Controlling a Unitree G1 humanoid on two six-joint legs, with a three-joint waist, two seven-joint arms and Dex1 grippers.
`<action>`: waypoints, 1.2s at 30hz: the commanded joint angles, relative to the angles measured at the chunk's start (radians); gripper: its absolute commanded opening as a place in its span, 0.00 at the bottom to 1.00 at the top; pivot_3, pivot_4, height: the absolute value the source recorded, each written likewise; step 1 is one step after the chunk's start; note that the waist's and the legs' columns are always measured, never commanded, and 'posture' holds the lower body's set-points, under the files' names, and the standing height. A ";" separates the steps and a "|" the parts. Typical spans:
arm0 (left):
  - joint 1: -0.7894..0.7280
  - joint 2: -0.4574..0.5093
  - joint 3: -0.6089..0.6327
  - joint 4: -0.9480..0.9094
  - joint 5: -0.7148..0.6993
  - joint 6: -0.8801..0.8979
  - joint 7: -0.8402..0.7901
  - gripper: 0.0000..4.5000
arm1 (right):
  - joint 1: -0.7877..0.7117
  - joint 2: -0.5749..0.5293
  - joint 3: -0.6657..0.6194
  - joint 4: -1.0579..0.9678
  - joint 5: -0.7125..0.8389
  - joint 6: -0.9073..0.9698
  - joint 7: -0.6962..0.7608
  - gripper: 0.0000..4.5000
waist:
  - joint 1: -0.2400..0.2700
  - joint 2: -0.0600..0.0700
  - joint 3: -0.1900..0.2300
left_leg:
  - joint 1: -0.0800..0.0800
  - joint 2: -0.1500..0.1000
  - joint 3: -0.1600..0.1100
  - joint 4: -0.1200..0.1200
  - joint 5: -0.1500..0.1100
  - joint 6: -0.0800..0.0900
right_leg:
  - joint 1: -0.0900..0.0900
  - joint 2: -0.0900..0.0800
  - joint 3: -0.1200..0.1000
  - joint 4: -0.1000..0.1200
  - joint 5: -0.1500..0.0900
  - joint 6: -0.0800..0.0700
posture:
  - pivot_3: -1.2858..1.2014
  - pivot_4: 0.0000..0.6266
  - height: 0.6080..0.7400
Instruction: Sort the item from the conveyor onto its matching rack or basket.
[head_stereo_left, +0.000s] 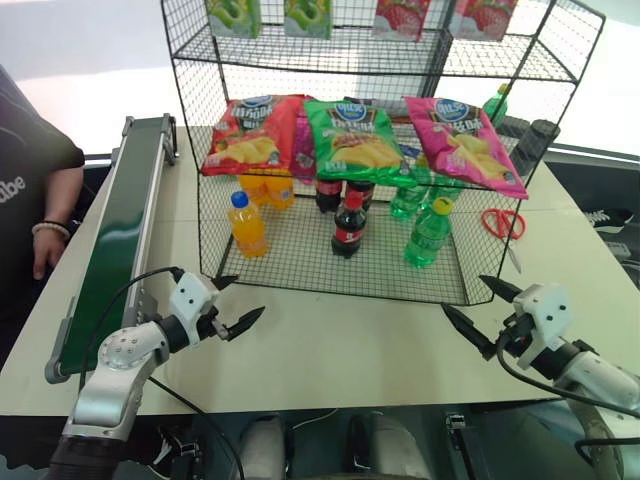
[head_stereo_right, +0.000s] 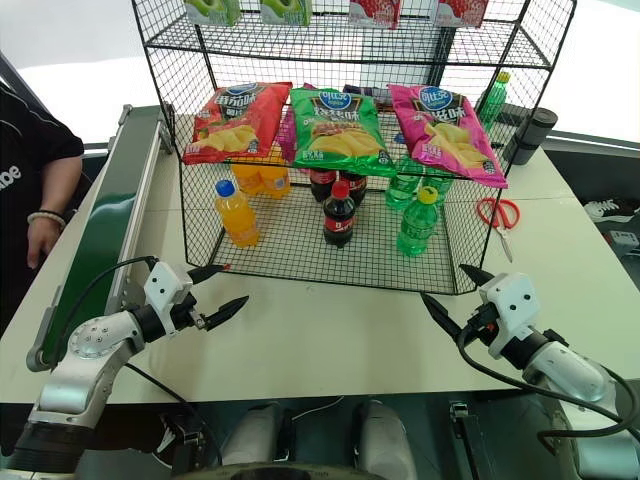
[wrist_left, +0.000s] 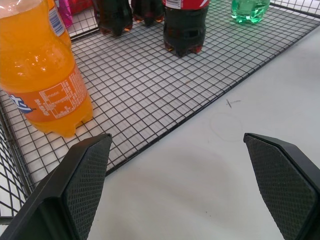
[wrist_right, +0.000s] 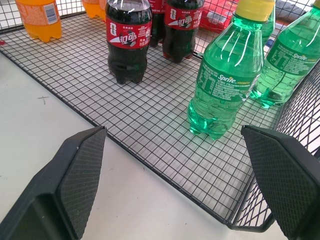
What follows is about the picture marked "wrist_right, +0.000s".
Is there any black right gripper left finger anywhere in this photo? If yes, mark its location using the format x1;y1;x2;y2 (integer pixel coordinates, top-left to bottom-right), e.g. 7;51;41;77
0;125;108;240

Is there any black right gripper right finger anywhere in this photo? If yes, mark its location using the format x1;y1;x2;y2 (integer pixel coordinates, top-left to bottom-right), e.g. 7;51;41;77
240;124;320;240

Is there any green Sprite bottle yellow cap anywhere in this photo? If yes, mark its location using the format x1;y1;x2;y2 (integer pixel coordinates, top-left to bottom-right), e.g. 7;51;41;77
186;0;276;141

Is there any cola bottle red label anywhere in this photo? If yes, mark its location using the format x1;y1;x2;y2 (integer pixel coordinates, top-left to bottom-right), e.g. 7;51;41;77
149;0;166;48
104;0;153;85
162;0;205;63

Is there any orange soda bottle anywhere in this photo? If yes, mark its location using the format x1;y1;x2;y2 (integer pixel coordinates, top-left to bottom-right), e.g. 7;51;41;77
82;0;108;23
15;0;62;42

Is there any red snack package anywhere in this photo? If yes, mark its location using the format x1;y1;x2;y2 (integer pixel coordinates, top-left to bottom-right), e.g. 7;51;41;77
198;0;241;33

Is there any black wire mesh basket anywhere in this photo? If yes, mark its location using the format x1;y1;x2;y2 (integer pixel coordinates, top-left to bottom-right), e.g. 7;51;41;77
0;0;320;231

